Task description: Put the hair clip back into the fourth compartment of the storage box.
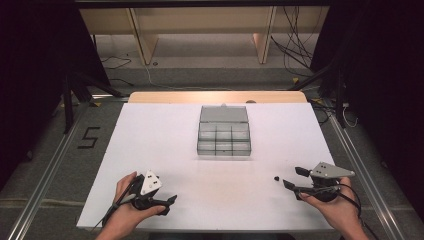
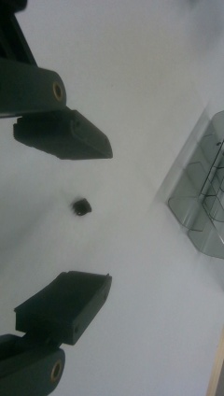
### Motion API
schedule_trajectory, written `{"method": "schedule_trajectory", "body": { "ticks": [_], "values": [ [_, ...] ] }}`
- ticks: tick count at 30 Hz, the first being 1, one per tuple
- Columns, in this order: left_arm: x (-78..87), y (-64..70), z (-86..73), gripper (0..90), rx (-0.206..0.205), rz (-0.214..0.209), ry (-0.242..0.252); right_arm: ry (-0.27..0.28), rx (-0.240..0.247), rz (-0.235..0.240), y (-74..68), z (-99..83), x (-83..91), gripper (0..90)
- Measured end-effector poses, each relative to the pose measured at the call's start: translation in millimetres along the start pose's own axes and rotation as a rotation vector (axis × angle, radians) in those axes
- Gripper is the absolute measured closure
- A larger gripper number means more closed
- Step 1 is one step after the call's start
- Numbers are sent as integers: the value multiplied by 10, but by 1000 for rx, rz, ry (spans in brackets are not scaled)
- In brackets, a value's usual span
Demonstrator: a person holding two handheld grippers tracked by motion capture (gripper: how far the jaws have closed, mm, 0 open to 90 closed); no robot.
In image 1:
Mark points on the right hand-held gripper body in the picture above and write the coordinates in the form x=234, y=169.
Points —
x=328, y=181

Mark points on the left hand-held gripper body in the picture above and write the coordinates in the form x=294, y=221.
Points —
x=150, y=182

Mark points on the person's right hand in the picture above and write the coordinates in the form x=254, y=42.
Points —
x=333, y=208

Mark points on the person's left hand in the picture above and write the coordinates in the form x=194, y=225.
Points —
x=125, y=213

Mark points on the small black object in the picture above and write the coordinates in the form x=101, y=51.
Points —
x=276, y=178

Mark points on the clear plastic compartment box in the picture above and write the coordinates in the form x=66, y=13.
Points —
x=224, y=133

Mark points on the yellow tape piece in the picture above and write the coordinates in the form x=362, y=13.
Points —
x=295, y=80
x=95, y=104

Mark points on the black stand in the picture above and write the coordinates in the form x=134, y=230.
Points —
x=75, y=96
x=333, y=83

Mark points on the dark curtain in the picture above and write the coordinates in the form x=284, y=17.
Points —
x=33, y=83
x=383, y=83

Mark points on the light wooden desk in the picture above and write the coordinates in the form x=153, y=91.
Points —
x=206, y=23

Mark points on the aluminium floor rail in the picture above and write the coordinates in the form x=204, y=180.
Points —
x=366, y=173
x=43, y=186

